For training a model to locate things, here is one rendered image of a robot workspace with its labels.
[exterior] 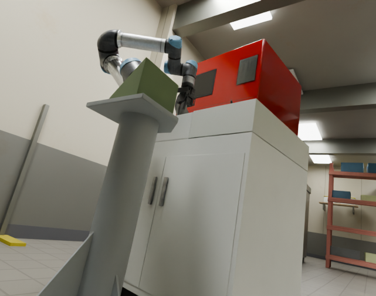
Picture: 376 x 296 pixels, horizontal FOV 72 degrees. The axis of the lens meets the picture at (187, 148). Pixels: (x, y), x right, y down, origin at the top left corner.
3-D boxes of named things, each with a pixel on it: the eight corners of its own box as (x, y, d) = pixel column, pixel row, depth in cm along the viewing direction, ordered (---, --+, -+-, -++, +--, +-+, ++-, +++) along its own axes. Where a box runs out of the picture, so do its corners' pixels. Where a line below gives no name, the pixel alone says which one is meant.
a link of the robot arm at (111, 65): (128, 94, 121) (94, 43, 152) (130, 118, 132) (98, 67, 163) (152, 88, 126) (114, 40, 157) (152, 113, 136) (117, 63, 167)
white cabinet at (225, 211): (163, 279, 190) (184, 170, 212) (297, 339, 124) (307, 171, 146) (80, 282, 147) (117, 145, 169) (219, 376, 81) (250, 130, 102)
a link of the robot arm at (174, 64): (166, 51, 152) (185, 54, 152) (165, 69, 160) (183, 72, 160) (163, 58, 147) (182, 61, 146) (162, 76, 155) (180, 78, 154)
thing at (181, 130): (136, 149, 172) (141, 130, 176) (200, 144, 134) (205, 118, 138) (125, 144, 166) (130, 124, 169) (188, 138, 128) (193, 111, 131)
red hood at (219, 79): (221, 151, 284) (229, 101, 299) (297, 147, 228) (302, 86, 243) (172, 124, 232) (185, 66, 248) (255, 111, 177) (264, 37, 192)
